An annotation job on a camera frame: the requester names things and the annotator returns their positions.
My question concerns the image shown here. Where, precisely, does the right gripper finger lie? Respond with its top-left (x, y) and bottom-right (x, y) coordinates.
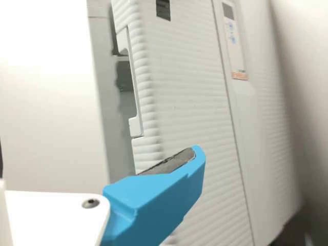
top-left (98, 144), bottom-right (206, 246)

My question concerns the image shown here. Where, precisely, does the incubator door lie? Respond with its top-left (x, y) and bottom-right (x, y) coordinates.
top-left (87, 0), bottom-right (308, 246)

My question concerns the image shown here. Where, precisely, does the white incubator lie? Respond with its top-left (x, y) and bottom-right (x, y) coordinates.
top-left (0, 0), bottom-right (113, 192)

